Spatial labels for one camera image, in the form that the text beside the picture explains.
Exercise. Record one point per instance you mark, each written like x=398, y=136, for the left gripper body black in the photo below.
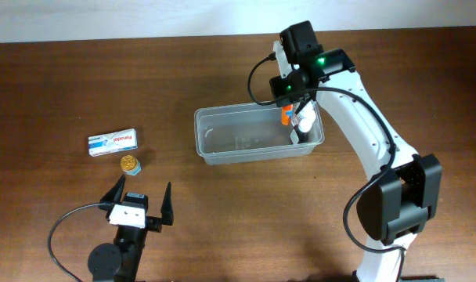
x=131, y=239

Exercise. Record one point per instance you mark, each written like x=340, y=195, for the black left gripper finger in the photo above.
x=113, y=196
x=166, y=210

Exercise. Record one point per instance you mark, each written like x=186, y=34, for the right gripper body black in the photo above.
x=286, y=89

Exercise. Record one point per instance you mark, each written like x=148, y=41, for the white Calamol lotion bottle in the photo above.
x=304, y=111

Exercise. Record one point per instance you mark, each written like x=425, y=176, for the orange tube white cap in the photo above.
x=286, y=114

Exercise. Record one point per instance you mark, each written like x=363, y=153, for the gold-lidded small jar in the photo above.
x=130, y=165

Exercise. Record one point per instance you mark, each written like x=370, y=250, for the black bottle white cap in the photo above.
x=301, y=131

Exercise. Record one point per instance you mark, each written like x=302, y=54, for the clear plastic container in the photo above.
x=248, y=132

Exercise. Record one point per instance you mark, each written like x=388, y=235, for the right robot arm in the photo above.
x=383, y=217

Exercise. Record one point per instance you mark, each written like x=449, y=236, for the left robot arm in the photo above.
x=119, y=260

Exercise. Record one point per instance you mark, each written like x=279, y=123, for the white Panadol box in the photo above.
x=112, y=142

